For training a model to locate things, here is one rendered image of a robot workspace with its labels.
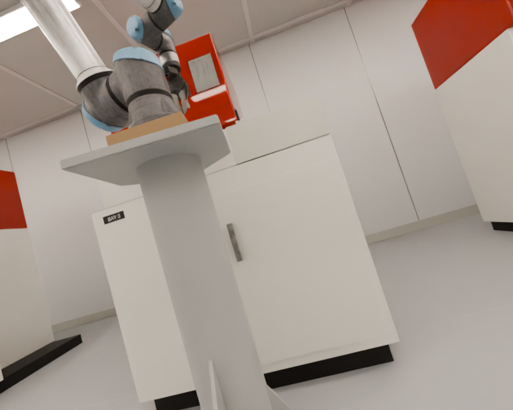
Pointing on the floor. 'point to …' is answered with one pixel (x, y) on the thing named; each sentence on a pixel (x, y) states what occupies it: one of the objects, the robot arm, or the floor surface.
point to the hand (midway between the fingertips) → (182, 110)
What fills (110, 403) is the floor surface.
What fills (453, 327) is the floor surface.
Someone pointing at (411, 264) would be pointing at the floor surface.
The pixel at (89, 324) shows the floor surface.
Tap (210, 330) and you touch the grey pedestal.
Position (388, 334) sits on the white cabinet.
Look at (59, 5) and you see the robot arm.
